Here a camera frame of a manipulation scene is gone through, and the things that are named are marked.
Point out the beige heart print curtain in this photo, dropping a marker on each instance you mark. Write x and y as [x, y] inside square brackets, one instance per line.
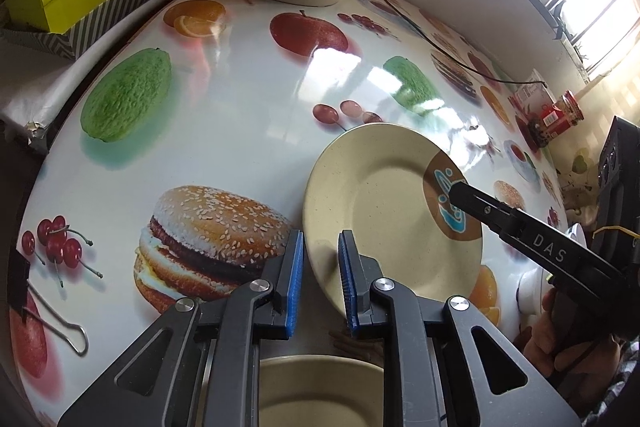
[580, 167]

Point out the person's right hand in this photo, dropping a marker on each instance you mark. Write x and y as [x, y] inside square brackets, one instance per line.
[545, 342]

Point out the white and red container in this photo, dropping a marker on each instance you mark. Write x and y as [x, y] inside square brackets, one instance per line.
[530, 97]

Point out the red lidded sauce jar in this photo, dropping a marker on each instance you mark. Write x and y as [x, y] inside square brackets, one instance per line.
[560, 117]

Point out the black binder clip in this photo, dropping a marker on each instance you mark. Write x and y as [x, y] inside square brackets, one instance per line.
[19, 287]

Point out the yellow rubber band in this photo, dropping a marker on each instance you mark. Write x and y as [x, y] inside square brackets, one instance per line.
[617, 230]

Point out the grey striped storage box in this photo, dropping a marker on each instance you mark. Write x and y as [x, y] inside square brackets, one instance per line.
[125, 4]

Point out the food print table cover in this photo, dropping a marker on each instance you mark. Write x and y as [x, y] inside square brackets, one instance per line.
[225, 132]

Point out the white plastic sheet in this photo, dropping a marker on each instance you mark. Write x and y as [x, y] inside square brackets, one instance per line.
[40, 97]

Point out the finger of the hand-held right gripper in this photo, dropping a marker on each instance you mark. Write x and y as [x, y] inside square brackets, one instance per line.
[500, 214]

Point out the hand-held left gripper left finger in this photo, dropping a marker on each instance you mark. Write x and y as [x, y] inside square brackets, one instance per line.
[295, 287]

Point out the beige plate with brown patch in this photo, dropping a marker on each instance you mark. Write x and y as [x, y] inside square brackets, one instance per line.
[380, 207]

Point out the person's right forearm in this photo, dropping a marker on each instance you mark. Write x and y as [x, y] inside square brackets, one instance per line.
[617, 392]

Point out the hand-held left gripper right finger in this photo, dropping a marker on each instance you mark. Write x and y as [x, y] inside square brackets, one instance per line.
[347, 287]

